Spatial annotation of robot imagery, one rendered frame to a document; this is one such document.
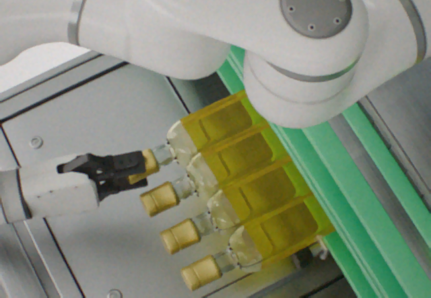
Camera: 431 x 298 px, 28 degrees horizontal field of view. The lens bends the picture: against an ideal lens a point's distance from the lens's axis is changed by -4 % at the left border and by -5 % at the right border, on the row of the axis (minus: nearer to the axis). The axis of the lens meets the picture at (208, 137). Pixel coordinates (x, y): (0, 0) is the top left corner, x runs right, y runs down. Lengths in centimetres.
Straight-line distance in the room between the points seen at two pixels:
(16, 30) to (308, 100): 27
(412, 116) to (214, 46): 42
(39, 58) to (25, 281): 38
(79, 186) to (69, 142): 23
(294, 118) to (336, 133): 33
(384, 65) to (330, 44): 12
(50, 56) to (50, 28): 67
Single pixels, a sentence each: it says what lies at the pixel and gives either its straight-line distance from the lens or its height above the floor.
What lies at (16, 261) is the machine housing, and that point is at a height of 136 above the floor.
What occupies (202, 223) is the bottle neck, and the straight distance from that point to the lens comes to 116.
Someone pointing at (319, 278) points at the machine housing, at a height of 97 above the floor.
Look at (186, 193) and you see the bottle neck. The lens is 118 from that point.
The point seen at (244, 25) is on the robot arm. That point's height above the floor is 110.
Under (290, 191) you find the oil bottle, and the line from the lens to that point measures 117.
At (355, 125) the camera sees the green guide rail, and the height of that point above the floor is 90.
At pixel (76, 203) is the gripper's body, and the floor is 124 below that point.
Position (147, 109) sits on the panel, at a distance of 139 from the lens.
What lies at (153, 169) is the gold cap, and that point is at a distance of 120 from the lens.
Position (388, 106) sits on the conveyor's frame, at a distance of 110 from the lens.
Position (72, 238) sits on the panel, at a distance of 131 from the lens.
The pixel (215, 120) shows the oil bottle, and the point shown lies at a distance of 121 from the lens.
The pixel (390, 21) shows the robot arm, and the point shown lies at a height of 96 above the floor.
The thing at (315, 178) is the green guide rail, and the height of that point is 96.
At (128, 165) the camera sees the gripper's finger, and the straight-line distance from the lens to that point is 118.
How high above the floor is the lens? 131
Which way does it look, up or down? 13 degrees down
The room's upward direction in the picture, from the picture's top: 116 degrees counter-clockwise
